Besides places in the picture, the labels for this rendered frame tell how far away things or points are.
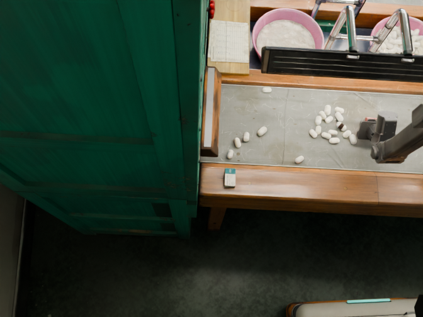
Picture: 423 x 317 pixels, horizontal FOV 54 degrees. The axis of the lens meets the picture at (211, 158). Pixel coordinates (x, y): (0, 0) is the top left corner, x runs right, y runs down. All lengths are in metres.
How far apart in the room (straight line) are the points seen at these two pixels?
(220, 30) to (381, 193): 0.80
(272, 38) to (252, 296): 1.18
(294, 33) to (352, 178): 0.60
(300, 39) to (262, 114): 0.35
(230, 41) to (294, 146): 0.45
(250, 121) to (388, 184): 0.50
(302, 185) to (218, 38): 0.61
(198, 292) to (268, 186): 0.85
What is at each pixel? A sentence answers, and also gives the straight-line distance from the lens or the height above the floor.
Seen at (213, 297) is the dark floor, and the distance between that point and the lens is 2.08.
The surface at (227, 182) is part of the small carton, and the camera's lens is 1.34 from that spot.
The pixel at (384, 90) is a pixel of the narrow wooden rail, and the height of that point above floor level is 0.76.
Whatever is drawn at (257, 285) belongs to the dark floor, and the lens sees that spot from 2.10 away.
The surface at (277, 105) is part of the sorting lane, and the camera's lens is 1.52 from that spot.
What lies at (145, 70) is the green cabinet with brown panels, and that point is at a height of 1.58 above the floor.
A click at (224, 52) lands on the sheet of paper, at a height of 0.78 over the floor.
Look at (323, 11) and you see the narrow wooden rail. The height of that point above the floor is 0.76.
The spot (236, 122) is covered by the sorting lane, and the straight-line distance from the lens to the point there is 1.47.
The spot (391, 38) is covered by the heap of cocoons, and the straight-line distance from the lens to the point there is 1.79.
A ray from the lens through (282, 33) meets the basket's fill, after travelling 1.69.
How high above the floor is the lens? 2.08
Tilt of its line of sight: 71 degrees down
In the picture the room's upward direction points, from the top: 7 degrees clockwise
